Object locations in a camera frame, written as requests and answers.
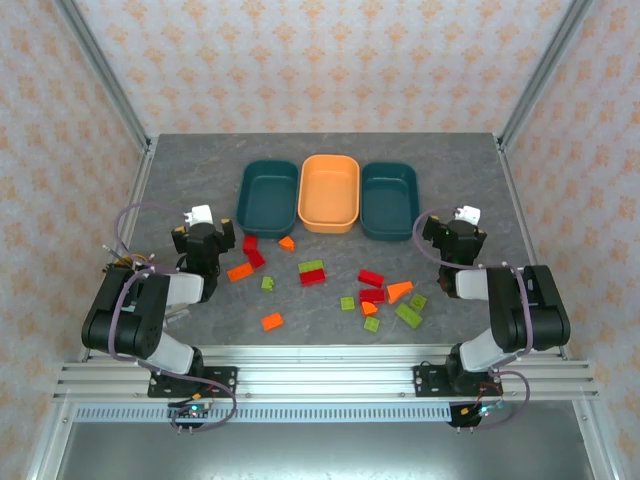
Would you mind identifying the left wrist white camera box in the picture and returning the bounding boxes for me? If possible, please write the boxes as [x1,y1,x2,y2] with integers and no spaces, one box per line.
[182,203,216,227]

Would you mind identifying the grey slotted cable duct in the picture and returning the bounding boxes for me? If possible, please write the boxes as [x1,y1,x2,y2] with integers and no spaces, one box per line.
[74,405,454,424]

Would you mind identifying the yellow pencil cup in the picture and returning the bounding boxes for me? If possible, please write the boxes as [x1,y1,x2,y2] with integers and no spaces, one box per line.
[112,252,151,274]

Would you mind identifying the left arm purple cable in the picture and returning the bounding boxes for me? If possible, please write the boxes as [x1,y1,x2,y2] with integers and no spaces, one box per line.
[108,202,239,432]

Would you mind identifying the aluminium frame post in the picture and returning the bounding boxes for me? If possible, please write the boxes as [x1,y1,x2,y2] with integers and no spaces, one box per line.
[53,0,152,151]
[498,0,597,151]

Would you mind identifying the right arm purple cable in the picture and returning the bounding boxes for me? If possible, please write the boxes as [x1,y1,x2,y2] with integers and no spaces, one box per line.
[412,207,531,430]

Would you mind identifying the aluminium table side rail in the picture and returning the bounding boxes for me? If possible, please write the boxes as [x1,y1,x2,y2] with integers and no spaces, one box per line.
[78,135,160,362]
[494,134,572,361]

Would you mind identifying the orange lego wedge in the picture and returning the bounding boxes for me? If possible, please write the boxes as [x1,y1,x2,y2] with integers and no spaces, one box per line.
[386,280,415,304]

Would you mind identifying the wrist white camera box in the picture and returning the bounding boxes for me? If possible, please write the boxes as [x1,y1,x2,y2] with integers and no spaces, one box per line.
[182,203,216,227]
[452,204,484,227]

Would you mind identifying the small controller circuit board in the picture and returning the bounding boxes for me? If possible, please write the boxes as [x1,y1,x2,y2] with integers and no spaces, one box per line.
[449,402,506,430]
[169,403,214,434]

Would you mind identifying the grey metal lower panel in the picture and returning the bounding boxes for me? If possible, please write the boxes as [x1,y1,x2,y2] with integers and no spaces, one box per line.
[52,422,599,480]

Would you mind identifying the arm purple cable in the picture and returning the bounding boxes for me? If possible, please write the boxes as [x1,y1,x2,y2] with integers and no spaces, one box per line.
[412,207,531,430]
[108,202,239,432]

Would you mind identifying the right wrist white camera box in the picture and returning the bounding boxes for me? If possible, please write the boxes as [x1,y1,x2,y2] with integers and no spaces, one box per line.
[452,204,484,227]

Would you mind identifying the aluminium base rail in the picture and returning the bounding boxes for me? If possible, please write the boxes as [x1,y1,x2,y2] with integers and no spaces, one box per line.
[52,344,600,404]

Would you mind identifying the teal plastic container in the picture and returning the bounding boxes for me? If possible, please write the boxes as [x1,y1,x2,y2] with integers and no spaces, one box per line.
[359,161,420,243]
[235,159,300,239]

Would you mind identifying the long green lego brick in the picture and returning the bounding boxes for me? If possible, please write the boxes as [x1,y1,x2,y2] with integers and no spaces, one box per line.
[394,302,424,332]

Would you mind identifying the orange plastic container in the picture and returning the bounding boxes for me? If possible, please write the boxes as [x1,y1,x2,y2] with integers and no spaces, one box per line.
[297,154,362,235]

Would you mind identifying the aluminium frame leg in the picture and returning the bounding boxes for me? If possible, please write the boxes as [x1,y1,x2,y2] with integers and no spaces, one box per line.
[27,402,76,480]
[573,399,620,480]

